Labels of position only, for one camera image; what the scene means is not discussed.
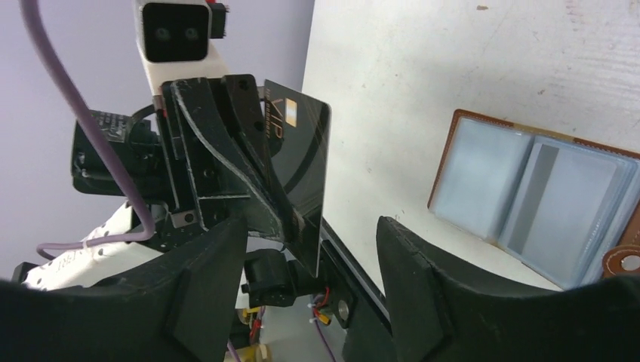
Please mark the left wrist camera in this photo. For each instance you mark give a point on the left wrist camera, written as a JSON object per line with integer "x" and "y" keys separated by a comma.
{"x": 175, "y": 40}

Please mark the black VIP card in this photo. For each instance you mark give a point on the black VIP card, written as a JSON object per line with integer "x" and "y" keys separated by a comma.
{"x": 298, "y": 132}

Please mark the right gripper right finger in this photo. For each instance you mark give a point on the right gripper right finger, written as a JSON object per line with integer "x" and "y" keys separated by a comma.
{"x": 443, "y": 308}

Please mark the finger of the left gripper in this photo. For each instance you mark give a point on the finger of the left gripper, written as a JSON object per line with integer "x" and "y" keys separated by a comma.
{"x": 227, "y": 156}

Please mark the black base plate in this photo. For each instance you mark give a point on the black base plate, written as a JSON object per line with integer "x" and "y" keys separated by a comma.
{"x": 356, "y": 301}

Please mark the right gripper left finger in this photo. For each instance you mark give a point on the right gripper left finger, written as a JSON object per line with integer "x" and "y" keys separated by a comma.
{"x": 176, "y": 307}

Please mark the brown leather card holder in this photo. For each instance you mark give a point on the brown leather card holder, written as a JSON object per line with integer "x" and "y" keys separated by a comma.
{"x": 566, "y": 207}

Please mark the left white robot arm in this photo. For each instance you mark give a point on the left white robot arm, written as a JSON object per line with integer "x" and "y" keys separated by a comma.
{"x": 90, "y": 263}

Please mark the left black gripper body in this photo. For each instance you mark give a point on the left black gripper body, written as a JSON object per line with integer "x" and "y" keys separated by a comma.
{"x": 150, "y": 146}

